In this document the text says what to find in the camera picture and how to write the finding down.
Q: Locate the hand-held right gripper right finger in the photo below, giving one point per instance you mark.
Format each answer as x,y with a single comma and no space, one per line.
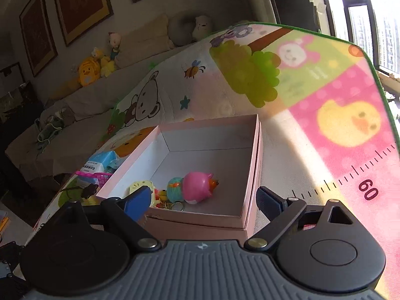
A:
265,200

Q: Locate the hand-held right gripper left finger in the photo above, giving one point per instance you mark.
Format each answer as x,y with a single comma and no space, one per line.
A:
137,198

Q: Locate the blue wet wipes packet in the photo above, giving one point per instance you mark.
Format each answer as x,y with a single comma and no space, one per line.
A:
103,159

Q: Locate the pink cardboard box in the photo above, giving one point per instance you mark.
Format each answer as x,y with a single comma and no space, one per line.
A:
203,150

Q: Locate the small yellow orange toy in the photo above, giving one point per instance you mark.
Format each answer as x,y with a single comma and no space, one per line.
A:
161,197

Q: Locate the teal toy figure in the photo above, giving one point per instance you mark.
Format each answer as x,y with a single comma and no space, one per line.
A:
175,189

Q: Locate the black hair clip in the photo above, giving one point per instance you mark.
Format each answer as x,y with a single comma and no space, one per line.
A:
90,190

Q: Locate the pink bird toy figure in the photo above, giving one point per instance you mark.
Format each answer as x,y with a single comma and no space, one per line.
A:
197,187

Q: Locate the cartoon printed play mat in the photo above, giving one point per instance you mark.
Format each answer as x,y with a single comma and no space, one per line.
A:
312,100

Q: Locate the beige covered sofa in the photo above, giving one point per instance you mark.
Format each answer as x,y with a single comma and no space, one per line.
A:
78,100

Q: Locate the yellow tiger plush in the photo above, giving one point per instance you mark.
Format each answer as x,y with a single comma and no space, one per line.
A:
89,72

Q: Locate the yellow duck plush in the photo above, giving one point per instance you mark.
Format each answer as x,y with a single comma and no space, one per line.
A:
107,65

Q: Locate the beige folded blanket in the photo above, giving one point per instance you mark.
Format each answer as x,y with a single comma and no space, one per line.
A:
140,43

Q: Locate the small doll figure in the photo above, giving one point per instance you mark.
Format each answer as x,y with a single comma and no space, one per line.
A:
114,42

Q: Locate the grey neck pillow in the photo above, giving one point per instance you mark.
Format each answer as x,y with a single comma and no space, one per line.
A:
178,31

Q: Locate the white plush toy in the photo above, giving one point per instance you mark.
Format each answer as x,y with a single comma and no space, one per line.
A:
203,25

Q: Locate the dark window frame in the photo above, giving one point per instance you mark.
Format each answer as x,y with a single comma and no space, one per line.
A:
387,73

